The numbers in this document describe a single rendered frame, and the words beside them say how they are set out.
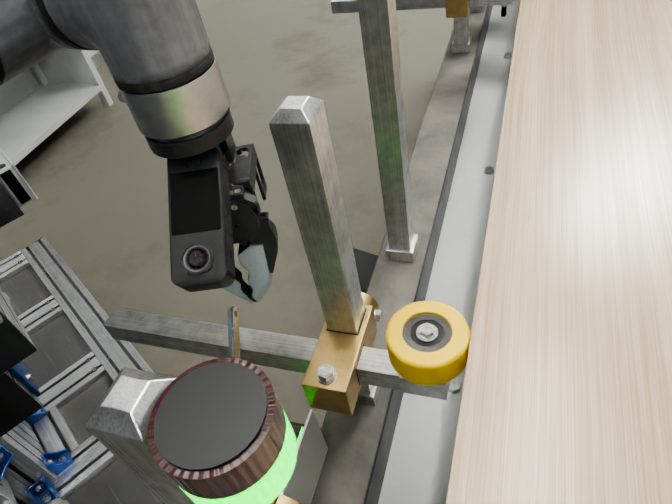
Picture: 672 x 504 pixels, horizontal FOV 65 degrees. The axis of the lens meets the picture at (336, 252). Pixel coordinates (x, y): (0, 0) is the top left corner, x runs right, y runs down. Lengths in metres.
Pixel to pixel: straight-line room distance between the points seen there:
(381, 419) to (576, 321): 0.29
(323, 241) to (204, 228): 0.12
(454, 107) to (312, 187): 0.81
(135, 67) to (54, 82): 3.28
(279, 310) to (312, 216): 1.32
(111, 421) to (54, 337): 1.49
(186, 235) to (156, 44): 0.14
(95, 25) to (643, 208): 0.56
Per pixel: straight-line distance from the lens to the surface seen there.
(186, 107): 0.41
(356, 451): 0.69
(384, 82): 0.68
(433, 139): 1.13
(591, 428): 0.49
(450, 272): 0.95
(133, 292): 2.07
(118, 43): 0.40
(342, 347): 0.58
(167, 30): 0.39
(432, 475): 0.76
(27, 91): 3.66
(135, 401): 0.28
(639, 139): 0.78
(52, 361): 1.71
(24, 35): 0.44
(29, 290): 1.99
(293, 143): 0.43
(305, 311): 1.75
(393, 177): 0.76
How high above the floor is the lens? 1.32
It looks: 44 degrees down
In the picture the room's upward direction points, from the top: 13 degrees counter-clockwise
